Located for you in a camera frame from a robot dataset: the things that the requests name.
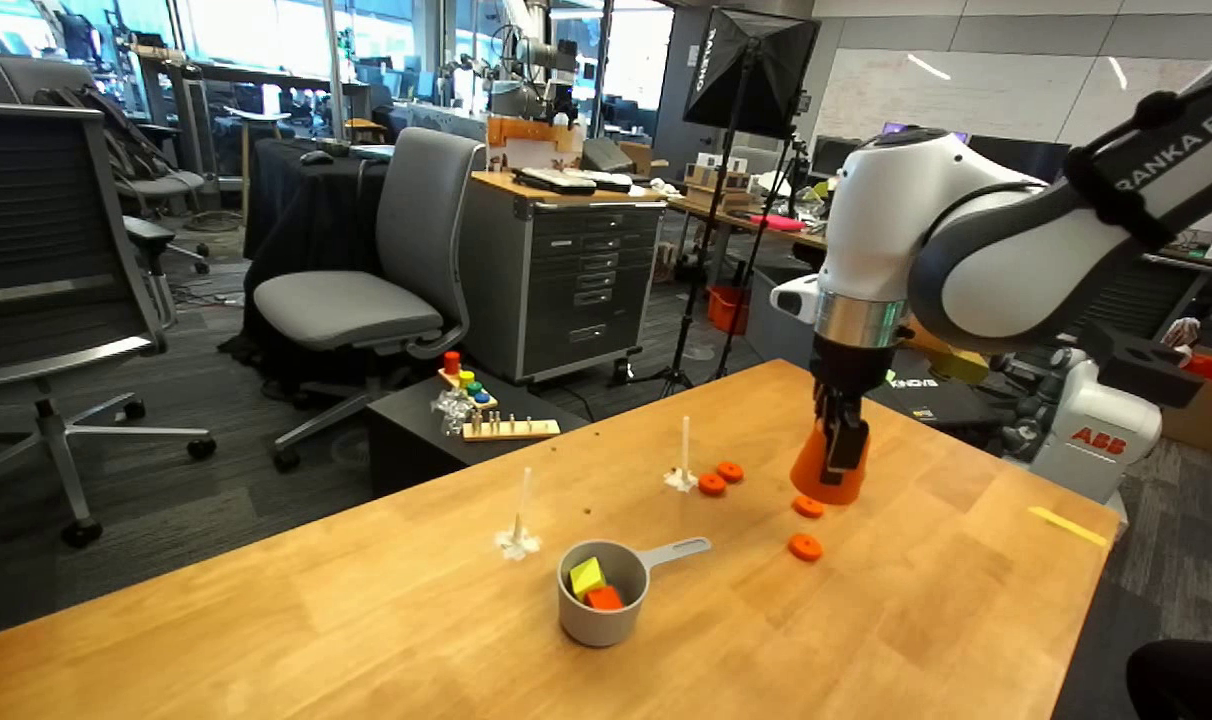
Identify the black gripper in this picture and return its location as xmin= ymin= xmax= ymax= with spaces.
xmin=810 ymin=336 xmax=896 ymax=486

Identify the orange plastic cup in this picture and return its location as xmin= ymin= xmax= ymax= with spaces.
xmin=792 ymin=428 xmax=867 ymax=505

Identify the red block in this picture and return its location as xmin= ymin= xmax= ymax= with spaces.
xmin=584 ymin=584 xmax=623 ymax=609

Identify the yellow block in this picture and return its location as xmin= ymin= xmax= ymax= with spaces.
xmin=570 ymin=555 xmax=607 ymax=596

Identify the white ABB robot base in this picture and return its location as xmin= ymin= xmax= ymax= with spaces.
xmin=1034 ymin=351 xmax=1164 ymax=505

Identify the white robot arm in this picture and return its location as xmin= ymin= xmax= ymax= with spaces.
xmin=771 ymin=63 xmax=1212 ymax=499

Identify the orange disc under blocks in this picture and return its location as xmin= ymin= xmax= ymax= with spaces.
xmin=789 ymin=532 xmax=826 ymax=566

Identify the gray measuring cup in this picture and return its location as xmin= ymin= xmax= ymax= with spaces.
xmin=558 ymin=536 xmax=711 ymax=650

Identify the orange disc with hole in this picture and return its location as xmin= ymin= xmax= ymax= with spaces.
xmin=792 ymin=497 xmax=826 ymax=520

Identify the orange disc gripper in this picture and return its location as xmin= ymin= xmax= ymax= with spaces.
xmin=698 ymin=472 xmax=727 ymax=497
xmin=716 ymin=460 xmax=746 ymax=486

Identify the white peg stand right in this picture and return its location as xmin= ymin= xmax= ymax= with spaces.
xmin=664 ymin=418 xmax=698 ymax=493

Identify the white peg stand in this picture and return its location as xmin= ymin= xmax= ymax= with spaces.
xmin=664 ymin=418 xmax=698 ymax=493
xmin=496 ymin=472 xmax=539 ymax=566

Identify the yellow tape strip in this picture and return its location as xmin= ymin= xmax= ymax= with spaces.
xmin=1027 ymin=505 xmax=1112 ymax=548

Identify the gray drawer cabinet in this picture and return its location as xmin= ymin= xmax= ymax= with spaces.
xmin=462 ymin=171 xmax=664 ymax=383

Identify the white peg stand left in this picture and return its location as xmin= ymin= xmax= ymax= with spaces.
xmin=496 ymin=472 xmax=539 ymax=566

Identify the colourful toy stacker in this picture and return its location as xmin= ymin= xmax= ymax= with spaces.
xmin=435 ymin=351 xmax=500 ymax=414

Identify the black photo softbox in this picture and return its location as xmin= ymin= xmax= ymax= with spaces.
xmin=686 ymin=12 xmax=821 ymax=138

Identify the black low side table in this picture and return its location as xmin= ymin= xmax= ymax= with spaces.
xmin=366 ymin=371 xmax=598 ymax=497

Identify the gray office chair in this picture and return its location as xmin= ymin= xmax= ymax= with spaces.
xmin=253 ymin=127 xmax=485 ymax=472

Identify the dark mesh office chair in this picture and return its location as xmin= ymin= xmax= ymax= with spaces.
xmin=0 ymin=104 xmax=218 ymax=548

